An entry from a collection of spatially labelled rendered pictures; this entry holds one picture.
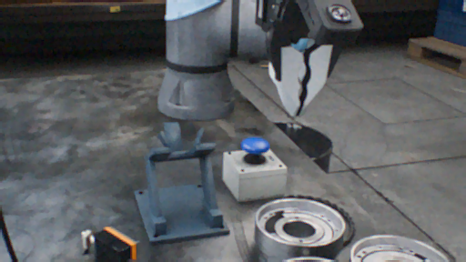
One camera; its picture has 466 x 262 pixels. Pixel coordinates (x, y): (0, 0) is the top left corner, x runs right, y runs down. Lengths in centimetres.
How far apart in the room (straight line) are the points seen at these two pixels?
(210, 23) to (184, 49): 7
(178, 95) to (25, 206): 39
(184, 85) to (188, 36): 9
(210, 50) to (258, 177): 33
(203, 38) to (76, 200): 39
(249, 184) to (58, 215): 25
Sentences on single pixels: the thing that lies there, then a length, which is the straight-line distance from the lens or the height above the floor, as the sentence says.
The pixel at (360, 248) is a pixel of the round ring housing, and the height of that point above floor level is 83.
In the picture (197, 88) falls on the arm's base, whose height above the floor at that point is 86.
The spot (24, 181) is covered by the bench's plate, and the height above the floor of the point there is 80.
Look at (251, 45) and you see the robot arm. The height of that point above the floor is 94.
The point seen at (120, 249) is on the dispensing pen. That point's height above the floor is 84.
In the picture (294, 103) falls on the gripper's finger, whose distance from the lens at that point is 69.
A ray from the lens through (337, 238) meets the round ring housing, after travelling 68.
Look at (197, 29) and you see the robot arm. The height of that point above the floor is 97.
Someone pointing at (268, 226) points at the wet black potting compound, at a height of 83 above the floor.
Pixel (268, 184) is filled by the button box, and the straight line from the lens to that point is 82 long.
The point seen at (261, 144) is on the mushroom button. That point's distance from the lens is 81.
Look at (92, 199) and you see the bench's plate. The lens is 83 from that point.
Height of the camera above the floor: 120
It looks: 23 degrees down
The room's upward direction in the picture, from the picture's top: 2 degrees clockwise
